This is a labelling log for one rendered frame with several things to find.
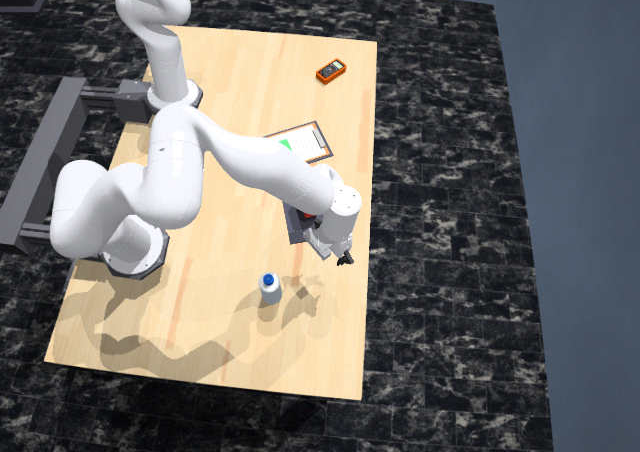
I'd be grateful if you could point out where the dark grey flat mat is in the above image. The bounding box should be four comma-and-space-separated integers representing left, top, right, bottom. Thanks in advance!
282, 201, 316, 244

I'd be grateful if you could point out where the orange multimeter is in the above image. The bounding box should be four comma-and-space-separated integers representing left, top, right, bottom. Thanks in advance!
316, 59, 347, 85

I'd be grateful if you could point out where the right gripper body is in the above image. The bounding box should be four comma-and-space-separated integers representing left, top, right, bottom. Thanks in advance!
329, 237, 353, 258

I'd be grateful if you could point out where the white bottle with blue cap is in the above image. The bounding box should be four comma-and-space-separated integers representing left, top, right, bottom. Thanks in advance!
258, 272, 282, 304

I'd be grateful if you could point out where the dark clipboard with form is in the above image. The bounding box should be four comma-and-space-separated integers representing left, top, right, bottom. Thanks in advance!
263, 120, 334, 164

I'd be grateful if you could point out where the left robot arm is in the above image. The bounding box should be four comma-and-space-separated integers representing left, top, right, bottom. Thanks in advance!
115, 0, 198, 110

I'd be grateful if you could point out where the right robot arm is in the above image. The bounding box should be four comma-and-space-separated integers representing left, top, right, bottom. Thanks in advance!
50, 104, 362, 274

